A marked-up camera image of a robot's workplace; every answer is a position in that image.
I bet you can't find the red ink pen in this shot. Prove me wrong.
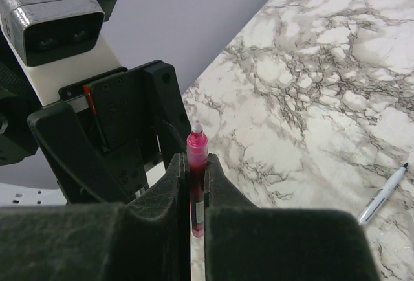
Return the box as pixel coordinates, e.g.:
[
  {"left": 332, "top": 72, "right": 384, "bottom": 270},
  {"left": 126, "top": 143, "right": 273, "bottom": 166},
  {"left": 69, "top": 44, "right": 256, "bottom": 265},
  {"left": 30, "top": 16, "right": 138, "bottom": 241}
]
[{"left": 186, "top": 121, "right": 208, "bottom": 238}]

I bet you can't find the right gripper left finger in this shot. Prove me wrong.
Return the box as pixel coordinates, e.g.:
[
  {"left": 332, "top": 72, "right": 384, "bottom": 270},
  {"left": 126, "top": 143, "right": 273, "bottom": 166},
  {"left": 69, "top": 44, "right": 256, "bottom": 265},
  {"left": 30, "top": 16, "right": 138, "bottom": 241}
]
[{"left": 1, "top": 153, "right": 190, "bottom": 280}]

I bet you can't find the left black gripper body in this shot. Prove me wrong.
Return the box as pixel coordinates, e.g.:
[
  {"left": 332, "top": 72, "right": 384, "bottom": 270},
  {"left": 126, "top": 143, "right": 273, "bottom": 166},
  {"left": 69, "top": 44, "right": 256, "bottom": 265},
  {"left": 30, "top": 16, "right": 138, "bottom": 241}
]
[{"left": 0, "top": 59, "right": 191, "bottom": 204}]

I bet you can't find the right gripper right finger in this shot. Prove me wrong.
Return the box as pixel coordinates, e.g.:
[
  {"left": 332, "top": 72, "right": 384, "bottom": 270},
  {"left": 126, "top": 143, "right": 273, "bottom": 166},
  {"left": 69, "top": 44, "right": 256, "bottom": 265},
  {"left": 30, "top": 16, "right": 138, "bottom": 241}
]
[{"left": 204, "top": 154, "right": 380, "bottom": 280}]

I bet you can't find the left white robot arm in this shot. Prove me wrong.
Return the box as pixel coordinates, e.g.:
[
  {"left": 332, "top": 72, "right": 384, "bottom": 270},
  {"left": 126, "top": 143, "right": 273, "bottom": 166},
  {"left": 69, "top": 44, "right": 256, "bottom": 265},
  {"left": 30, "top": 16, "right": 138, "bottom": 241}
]
[{"left": 1, "top": 60, "right": 190, "bottom": 206}]

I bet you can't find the white pen black tip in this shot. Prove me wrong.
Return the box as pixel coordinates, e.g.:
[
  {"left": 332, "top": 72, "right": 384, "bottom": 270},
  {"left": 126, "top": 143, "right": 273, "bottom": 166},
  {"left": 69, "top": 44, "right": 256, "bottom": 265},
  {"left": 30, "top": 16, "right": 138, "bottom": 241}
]
[{"left": 357, "top": 163, "right": 409, "bottom": 226}]

